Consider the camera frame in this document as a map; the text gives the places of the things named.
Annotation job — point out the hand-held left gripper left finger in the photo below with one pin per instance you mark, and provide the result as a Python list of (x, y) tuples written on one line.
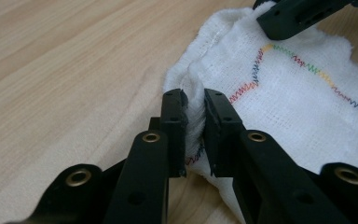
[(175, 140)]

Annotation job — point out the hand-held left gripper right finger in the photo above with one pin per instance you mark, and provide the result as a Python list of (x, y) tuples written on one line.
[(219, 140)]

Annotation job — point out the white cloth with coloured stitching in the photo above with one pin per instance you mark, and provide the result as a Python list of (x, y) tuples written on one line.
[(292, 109)]

